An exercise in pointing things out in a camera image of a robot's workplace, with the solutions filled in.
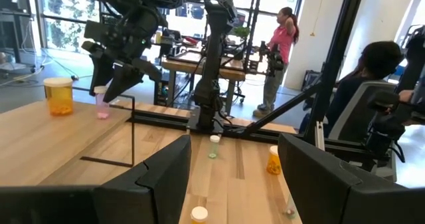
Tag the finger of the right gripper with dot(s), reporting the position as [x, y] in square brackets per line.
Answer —
[99, 74]
[124, 76]

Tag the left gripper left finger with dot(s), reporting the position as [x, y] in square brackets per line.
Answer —
[133, 200]

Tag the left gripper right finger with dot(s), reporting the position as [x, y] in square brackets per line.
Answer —
[332, 197]

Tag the small white bottle front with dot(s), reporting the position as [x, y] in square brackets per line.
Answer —
[291, 211]

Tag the large orange pill bottle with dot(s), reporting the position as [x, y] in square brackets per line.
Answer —
[59, 99]

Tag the small white bottle row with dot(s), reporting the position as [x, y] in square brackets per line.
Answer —
[199, 214]

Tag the small orange pill bottle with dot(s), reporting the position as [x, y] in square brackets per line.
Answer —
[273, 162]

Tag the small black robot arm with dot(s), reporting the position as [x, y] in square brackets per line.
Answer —
[274, 61]

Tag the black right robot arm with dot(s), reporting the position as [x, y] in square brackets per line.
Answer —
[212, 67]

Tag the wooden workbench with equipment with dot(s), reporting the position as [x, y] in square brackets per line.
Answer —
[186, 66]

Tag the grey office chair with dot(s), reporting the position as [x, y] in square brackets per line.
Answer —
[358, 107]

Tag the black equipment cart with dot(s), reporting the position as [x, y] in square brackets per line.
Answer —
[13, 18]

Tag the small green potted plant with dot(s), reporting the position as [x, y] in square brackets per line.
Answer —
[242, 32]

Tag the person's hand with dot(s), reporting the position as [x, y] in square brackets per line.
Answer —
[405, 96]

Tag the seated person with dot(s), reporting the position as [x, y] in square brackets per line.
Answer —
[382, 59]

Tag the standing person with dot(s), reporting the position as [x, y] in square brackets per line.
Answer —
[282, 41]

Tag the tall black frame posts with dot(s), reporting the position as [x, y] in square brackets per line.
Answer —
[253, 28]

